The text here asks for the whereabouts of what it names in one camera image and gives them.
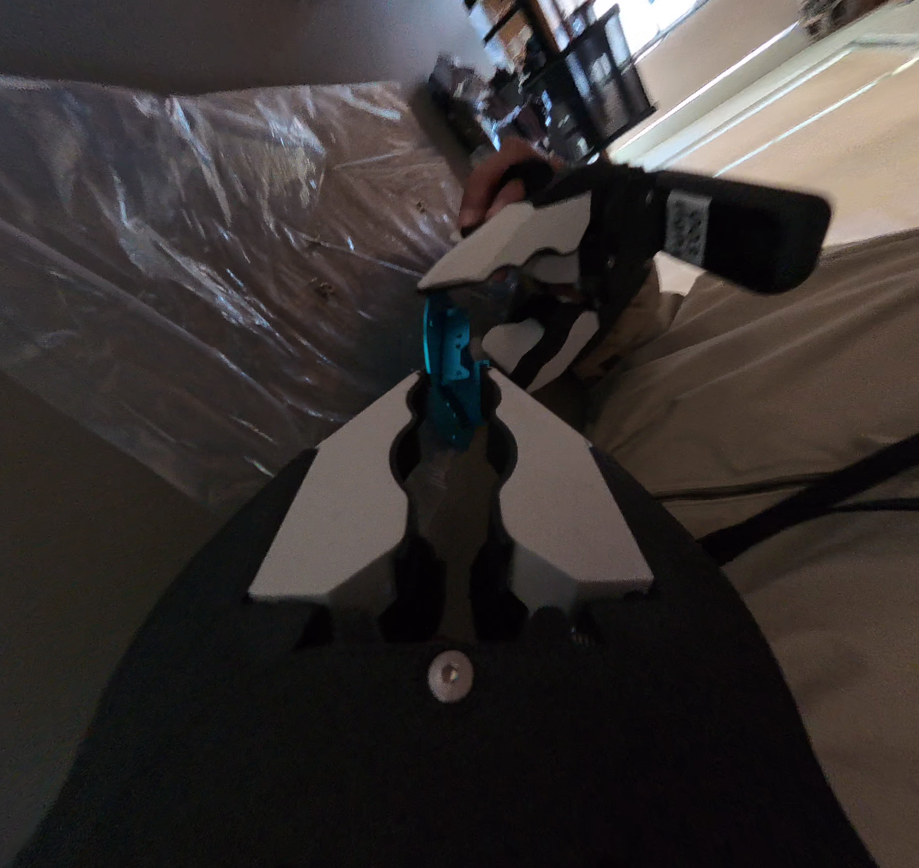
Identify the person's beige jacket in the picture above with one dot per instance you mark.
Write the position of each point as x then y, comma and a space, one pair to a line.
790, 379

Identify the person's right forearm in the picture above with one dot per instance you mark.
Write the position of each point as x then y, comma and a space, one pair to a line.
646, 322

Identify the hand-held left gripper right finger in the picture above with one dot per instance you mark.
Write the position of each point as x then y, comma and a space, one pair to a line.
574, 523

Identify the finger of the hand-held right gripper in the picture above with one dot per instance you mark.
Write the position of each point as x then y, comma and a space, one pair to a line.
513, 347
517, 232

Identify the person's right hand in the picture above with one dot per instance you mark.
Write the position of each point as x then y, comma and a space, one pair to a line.
485, 186

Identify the blue metal servo bracket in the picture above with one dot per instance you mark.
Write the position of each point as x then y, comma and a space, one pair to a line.
459, 369

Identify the grey desk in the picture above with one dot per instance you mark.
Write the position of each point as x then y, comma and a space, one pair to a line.
108, 20

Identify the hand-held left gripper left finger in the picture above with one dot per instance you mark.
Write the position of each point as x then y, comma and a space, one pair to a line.
337, 523

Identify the clear plastic bag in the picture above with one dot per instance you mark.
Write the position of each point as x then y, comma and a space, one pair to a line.
179, 272

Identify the blue round metal plate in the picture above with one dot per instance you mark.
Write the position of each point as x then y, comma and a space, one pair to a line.
429, 351

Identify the black chair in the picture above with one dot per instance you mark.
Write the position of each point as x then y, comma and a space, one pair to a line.
603, 78

